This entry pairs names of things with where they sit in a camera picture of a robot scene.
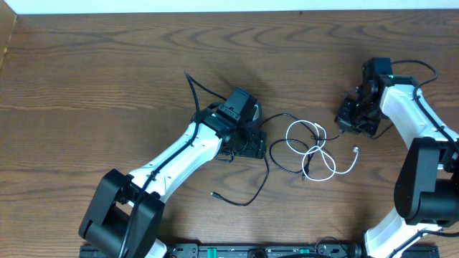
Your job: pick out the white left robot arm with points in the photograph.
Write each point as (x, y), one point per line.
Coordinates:
(125, 213)

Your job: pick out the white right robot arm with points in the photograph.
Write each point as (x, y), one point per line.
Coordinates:
(426, 191)

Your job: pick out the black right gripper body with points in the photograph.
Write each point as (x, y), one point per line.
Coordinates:
(351, 119)

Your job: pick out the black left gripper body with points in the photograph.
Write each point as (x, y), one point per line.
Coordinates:
(252, 144)

